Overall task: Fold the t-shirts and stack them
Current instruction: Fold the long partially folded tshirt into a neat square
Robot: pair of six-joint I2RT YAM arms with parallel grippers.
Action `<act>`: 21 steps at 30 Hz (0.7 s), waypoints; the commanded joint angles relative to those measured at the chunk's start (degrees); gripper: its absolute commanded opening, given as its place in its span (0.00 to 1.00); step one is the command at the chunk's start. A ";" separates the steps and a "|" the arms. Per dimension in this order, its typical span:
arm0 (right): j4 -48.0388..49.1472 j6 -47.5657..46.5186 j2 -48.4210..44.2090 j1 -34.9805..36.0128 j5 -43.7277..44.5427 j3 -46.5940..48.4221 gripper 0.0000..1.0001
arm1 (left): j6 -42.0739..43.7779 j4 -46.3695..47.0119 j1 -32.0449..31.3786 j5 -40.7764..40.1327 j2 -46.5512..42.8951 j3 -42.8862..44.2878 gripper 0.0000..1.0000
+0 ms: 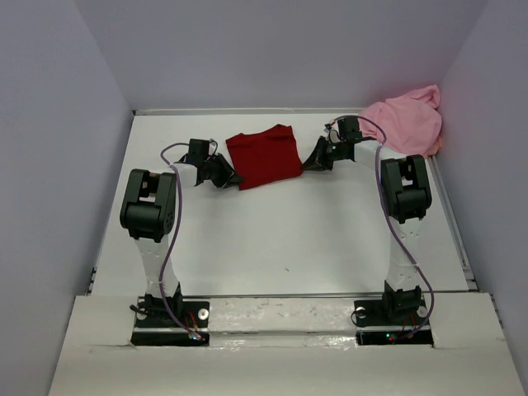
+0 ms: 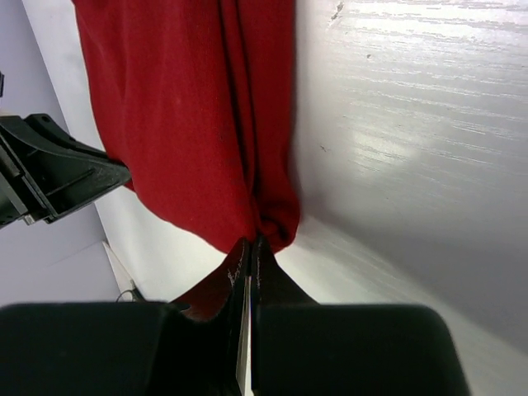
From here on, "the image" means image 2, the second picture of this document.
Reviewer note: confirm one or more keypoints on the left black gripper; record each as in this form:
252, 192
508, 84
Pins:
46, 174

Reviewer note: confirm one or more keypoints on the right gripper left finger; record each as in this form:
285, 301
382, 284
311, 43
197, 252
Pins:
204, 301

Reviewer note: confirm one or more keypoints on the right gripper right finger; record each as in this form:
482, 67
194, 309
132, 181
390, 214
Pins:
270, 284

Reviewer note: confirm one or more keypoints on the red t shirt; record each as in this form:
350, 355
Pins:
195, 98

